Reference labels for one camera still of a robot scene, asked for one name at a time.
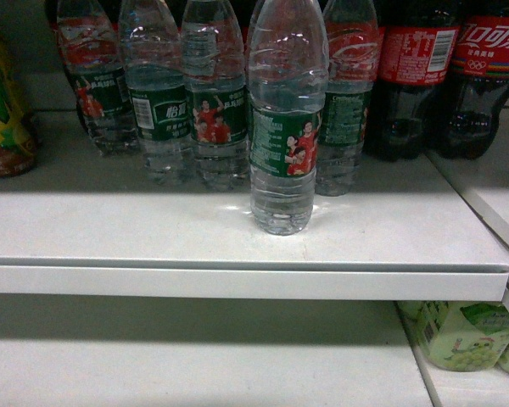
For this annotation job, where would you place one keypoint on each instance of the water bottle green label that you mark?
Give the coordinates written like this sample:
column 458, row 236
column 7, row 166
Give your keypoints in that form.
column 354, row 49
column 287, row 84

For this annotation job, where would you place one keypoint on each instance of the water bottle athletes label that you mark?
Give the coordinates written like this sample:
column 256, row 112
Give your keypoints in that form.
column 214, row 79

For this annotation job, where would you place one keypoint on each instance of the white metal shelf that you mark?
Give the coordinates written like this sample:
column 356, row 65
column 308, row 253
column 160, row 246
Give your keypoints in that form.
column 80, row 224

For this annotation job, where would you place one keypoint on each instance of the water bottle barcode label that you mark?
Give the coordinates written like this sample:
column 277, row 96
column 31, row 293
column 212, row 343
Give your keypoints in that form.
column 150, row 47

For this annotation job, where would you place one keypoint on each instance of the far left water bottle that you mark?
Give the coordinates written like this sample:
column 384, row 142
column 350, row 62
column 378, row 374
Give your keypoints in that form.
column 90, row 51

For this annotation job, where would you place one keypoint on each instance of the cola bottle text label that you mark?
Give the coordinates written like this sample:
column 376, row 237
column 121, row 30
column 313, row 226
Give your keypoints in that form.
column 418, row 41

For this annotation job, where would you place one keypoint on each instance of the green grape drink bottle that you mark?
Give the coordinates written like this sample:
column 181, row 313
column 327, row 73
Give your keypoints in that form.
column 462, row 336

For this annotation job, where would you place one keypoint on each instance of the yellow lemon tea bottle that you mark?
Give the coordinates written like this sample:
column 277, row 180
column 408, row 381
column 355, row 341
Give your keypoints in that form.
column 17, row 133

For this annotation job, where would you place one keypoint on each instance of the cola bottle red logo label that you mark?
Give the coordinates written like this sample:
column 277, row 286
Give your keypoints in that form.
column 476, row 87

